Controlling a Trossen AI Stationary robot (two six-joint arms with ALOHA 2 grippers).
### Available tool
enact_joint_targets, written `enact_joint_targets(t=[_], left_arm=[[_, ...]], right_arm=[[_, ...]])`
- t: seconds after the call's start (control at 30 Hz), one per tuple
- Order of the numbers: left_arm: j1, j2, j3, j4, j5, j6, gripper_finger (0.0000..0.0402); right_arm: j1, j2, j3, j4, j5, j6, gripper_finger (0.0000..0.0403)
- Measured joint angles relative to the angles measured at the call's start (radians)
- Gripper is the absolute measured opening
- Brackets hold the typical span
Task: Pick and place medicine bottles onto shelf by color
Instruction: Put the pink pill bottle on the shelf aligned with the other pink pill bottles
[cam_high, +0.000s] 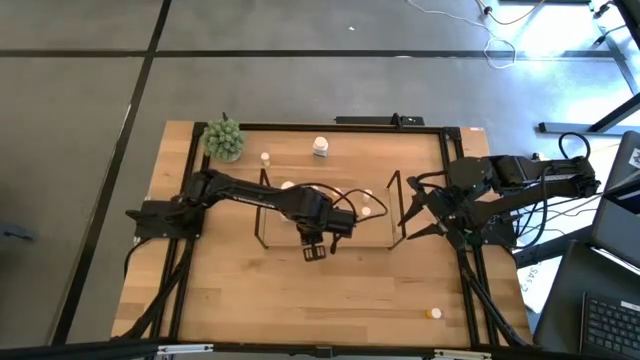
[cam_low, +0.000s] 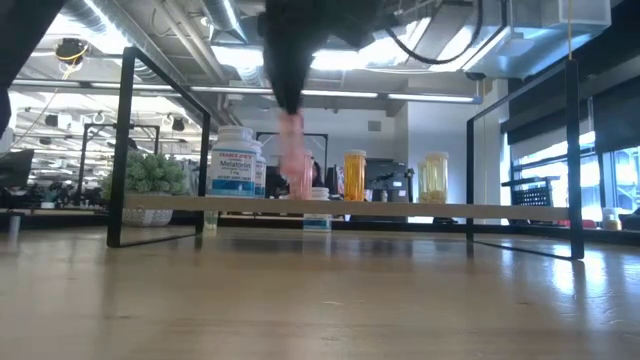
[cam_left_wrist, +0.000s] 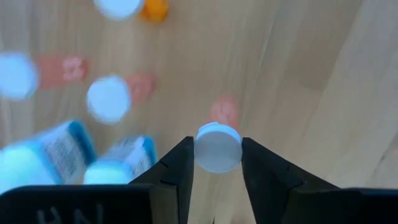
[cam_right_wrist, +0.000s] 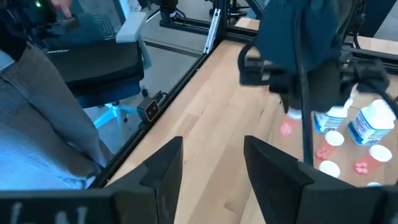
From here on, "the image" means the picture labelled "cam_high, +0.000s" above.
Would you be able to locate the silver aluminium bracket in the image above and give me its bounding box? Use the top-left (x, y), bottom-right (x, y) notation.
top-left (156, 343), bottom-right (215, 356)
top-left (433, 349), bottom-right (494, 360)

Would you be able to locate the grey laptop with keyboard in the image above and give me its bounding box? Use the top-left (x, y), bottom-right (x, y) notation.
top-left (532, 241), bottom-right (640, 360)

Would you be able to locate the grey laptop with sticker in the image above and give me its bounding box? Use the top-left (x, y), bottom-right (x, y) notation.
top-left (591, 130), bottom-right (640, 275)

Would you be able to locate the clear acrylic bin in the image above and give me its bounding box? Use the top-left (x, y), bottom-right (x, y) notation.
top-left (253, 168), bottom-right (407, 251)

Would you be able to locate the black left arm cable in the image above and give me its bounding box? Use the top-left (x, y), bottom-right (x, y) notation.
top-left (279, 181), bottom-right (389, 225)

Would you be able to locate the black aluminium table frame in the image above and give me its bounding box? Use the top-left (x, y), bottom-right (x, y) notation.
top-left (0, 121), bottom-right (551, 360)

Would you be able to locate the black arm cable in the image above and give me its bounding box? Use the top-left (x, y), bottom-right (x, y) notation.
top-left (557, 130), bottom-right (593, 162)
top-left (279, 181), bottom-right (389, 225)

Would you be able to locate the long black bar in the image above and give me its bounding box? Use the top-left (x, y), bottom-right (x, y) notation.
top-left (333, 113), bottom-right (426, 127)

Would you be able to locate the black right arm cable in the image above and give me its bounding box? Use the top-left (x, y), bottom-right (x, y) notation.
top-left (557, 130), bottom-right (593, 162)

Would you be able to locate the black metal desk leg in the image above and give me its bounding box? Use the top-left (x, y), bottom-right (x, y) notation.
top-left (538, 0), bottom-right (640, 136)
top-left (514, 224), bottom-right (596, 269)

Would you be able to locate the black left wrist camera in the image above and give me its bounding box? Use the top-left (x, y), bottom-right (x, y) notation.
top-left (327, 208), bottom-right (358, 240)

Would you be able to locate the green artificial potted plant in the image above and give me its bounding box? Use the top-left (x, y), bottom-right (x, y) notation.
top-left (201, 117), bottom-right (248, 164)

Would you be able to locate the white paper sheet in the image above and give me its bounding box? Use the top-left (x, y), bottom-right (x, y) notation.
top-left (516, 239), bottom-right (554, 315)

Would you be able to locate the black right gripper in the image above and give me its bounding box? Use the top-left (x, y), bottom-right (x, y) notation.
top-left (397, 173), bottom-right (477, 250)

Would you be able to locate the white floor cable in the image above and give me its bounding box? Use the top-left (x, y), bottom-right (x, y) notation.
top-left (405, 0), bottom-right (519, 71)

